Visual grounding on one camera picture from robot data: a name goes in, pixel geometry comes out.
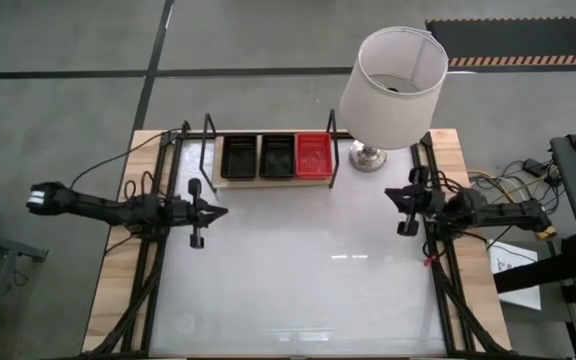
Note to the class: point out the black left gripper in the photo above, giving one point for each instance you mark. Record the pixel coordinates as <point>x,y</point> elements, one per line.
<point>180,212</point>

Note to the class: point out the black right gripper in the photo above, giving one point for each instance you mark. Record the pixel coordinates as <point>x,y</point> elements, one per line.
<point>432,204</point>

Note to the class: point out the black plastic slotted basket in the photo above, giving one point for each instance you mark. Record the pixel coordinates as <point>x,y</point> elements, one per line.
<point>238,157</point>
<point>277,157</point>

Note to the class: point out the red plastic slotted basket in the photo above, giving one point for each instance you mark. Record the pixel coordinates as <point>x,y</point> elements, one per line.
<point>314,156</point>

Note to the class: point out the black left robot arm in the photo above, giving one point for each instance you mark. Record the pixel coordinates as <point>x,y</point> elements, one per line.
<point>93,205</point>

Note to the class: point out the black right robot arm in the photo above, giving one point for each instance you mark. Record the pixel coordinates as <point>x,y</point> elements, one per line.
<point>498,212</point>

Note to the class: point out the white shade table lamp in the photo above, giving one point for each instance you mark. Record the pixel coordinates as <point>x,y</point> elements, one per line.
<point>378,110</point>

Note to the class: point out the white paper sheet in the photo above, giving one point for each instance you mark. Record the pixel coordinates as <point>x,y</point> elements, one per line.
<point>505,260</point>

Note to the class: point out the white glossy table sheet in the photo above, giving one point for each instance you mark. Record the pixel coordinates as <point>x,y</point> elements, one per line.
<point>293,280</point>

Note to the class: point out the black power adapter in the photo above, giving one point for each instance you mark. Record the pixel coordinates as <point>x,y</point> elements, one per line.
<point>535,166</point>

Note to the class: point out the dark grey side desk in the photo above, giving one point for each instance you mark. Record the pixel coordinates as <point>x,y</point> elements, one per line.
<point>575,190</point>

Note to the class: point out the black hazard-striped floor mat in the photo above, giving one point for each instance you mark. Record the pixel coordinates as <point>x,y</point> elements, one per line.
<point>518,37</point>

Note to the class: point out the black metal rig frame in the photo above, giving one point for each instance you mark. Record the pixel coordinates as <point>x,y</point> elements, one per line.
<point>449,290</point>

